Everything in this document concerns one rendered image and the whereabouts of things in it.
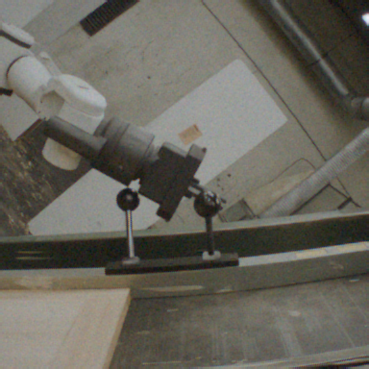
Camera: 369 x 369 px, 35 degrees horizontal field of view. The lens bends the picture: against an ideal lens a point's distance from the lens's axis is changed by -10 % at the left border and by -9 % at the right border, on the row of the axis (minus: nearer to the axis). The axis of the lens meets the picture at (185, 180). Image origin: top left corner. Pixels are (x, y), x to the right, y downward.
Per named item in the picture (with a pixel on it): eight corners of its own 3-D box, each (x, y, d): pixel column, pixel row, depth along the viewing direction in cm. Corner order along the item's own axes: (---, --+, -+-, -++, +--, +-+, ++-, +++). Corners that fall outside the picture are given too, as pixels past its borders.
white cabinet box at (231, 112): (41, 211, 520) (233, 61, 501) (83, 264, 526) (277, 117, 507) (25, 225, 460) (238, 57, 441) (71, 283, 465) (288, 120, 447)
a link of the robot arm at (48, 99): (91, 156, 97) (53, 115, 105) (115, 106, 95) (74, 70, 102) (61, 152, 92) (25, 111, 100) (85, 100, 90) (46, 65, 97)
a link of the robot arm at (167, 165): (208, 146, 101) (140, 111, 100) (209, 151, 91) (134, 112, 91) (169, 216, 102) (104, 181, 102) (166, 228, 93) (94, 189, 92)
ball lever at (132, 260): (121, 274, 95) (117, 193, 101) (145, 273, 95) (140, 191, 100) (117, 268, 92) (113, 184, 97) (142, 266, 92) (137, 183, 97)
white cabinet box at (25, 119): (-5, 96, 608) (45, 51, 602) (24, 137, 614) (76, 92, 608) (-18, 96, 564) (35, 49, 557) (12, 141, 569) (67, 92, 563)
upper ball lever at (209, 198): (198, 256, 96) (191, 185, 88) (223, 254, 96) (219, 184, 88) (199, 273, 93) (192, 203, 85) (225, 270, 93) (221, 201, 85)
